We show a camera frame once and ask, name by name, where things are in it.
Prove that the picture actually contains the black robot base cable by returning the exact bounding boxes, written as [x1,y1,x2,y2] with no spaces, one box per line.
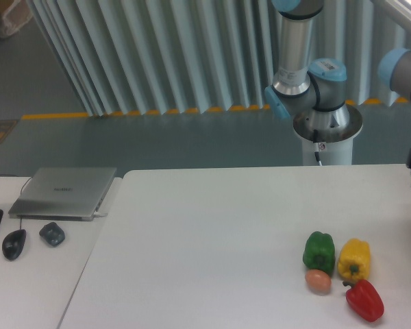
[313,129,323,167]

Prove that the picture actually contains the dark grey small case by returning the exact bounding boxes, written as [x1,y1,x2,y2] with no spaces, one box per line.
[39,222,66,247]

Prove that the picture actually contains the silver closed laptop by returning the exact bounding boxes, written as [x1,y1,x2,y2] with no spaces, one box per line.
[8,167,116,221]

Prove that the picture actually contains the brown egg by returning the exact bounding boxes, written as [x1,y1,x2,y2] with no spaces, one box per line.
[305,269,332,294]

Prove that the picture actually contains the white folding screen panels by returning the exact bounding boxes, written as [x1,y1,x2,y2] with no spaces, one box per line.
[29,1,411,117]

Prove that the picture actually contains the green bell pepper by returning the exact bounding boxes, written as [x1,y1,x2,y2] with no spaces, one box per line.
[302,231,336,276]

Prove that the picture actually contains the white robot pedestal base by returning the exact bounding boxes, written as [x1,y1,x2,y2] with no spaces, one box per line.
[293,104,363,166]

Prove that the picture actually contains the black computer mouse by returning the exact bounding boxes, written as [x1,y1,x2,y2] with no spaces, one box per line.
[2,229,27,261]

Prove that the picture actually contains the yellow bell pepper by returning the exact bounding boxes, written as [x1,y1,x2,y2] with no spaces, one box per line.
[337,238,371,282]

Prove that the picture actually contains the red bell pepper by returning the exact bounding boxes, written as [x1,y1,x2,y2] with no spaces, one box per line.
[342,280,384,323]

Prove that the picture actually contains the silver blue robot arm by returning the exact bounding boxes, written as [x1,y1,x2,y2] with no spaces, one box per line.
[264,1,411,172]

